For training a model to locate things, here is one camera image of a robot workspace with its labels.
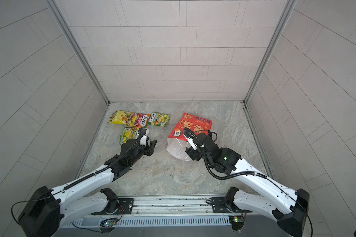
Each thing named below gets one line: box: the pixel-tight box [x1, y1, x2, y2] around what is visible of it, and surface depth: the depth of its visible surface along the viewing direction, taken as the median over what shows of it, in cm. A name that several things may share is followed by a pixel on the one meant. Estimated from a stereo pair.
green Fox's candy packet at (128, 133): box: [119, 127, 139, 146], surface depth 96 cm
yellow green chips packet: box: [107, 110, 135, 127], surface depth 104 cm
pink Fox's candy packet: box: [130, 112, 151, 128], surface depth 104 cm
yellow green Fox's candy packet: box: [147, 111, 171, 127], surface depth 104 cm
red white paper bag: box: [166, 112, 213, 161], surface depth 88 cm
